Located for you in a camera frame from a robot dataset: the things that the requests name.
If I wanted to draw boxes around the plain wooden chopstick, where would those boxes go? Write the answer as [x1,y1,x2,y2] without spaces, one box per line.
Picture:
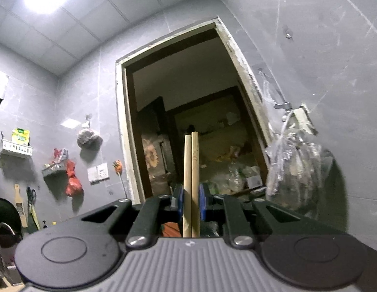
[191,131,200,238]
[183,135,192,237]

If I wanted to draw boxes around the clear plastic bag of contents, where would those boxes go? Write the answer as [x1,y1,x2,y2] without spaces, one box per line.
[259,71,333,219]

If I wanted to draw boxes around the steel faucet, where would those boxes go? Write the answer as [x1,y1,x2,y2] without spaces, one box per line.
[0,222,19,268]

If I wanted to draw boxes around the orange wall hook ornament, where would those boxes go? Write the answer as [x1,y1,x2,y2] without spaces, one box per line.
[113,160,123,175]

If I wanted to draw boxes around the white wall switch plate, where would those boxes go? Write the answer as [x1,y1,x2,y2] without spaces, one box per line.
[88,163,109,183]

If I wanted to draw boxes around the red bag on wall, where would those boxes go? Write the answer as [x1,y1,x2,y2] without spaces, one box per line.
[65,160,83,197]

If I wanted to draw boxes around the dark mesh bag on wall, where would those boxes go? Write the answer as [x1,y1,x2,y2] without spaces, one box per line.
[76,114,100,149]

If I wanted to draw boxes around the grey wall basket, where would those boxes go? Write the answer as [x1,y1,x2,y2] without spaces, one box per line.
[41,148,69,177]

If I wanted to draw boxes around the wall water tap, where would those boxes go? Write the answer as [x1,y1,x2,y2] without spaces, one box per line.
[273,101,292,113]

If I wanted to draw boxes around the scissors on wall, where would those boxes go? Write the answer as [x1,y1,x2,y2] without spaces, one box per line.
[26,187,40,230]

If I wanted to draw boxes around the wooden brush on wall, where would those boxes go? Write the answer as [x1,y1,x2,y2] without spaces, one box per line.
[14,184,27,228]

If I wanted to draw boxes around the white wall shelf rack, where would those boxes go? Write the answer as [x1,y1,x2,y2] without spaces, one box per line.
[0,128,33,158]

